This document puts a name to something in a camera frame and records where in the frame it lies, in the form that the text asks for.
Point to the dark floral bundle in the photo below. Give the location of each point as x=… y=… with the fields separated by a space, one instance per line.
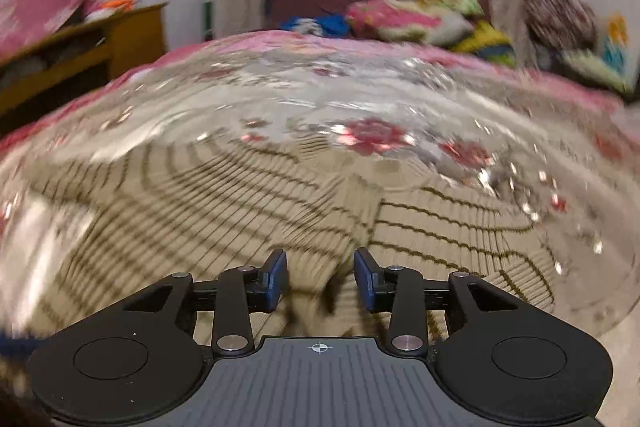
x=555 y=17

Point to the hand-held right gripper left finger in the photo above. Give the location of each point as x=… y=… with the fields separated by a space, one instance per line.
x=275 y=281

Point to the beige striped knit garment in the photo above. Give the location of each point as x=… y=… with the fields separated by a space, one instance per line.
x=225 y=207

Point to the wooden desk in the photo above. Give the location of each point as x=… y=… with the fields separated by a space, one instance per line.
x=135 y=37

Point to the yellow and blue blanket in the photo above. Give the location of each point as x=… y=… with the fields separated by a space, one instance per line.
x=487 y=39

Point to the blue and white cloth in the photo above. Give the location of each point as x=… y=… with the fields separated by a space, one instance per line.
x=330 y=24

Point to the bed with floral sheet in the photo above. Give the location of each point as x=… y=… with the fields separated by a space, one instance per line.
x=310 y=72

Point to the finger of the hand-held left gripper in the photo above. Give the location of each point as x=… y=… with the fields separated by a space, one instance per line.
x=20 y=343

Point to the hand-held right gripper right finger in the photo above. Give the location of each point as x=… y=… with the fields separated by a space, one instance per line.
x=367 y=282

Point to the orange object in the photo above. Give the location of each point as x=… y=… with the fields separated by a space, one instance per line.
x=117 y=3

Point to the cartoon print cushion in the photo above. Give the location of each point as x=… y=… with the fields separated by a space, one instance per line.
x=615 y=37

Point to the pink floral folded blanket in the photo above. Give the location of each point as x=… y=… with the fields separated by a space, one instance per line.
x=390 y=17

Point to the pink floral cloth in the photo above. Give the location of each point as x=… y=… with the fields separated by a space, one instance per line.
x=35 y=2

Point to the light green cloth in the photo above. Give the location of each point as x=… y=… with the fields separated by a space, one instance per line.
x=600 y=69

